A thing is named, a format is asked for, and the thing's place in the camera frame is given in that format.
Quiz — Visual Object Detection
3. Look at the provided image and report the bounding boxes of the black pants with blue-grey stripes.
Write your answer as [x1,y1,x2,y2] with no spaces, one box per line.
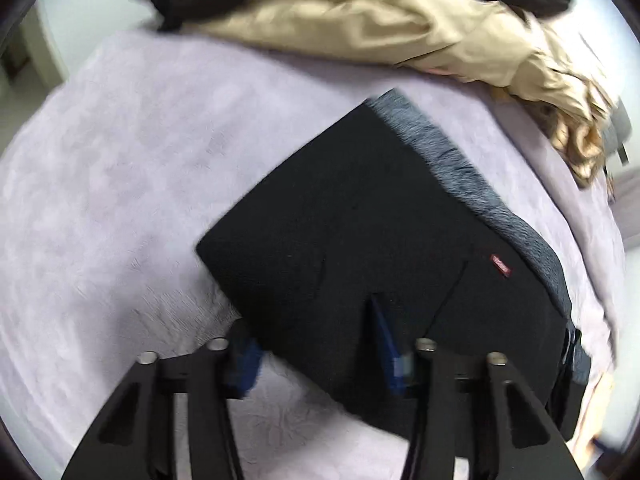
[195,87,594,445]

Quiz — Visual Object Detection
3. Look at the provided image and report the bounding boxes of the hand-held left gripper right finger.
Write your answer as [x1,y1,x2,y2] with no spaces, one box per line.
[366,294,587,480]

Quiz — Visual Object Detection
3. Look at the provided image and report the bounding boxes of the beige jacket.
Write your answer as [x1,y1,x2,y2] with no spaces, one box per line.
[194,0,619,128]

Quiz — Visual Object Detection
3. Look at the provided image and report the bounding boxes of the cream cloth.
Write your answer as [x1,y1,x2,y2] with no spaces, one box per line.
[574,369,617,457]

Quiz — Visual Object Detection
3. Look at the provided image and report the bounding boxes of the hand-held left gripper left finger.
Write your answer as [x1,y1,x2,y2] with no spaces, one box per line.
[60,335,264,480]

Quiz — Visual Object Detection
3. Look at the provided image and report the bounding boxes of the lavender bed blanket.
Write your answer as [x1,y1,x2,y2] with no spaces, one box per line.
[0,27,629,480]

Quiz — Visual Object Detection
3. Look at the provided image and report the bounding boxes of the cream striped garment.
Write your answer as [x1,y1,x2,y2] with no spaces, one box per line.
[546,104,610,190]

